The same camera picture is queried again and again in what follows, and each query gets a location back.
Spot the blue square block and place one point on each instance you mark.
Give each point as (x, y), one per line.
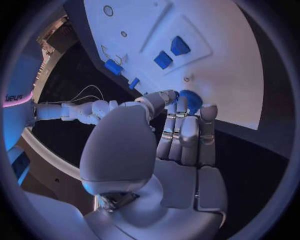
(163, 60)

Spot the blue peg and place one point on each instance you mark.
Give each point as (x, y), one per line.
(134, 83)

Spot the blue short cylinder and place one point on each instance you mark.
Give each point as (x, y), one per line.
(114, 66)

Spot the blue gear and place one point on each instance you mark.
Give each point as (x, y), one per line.
(195, 99)

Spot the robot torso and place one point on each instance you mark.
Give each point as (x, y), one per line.
(17, 82)

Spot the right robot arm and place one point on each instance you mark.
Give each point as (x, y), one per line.
(77, 111)

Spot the white task board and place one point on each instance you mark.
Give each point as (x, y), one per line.
(211, 78)

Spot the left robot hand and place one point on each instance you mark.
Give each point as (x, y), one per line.
(145, 187)

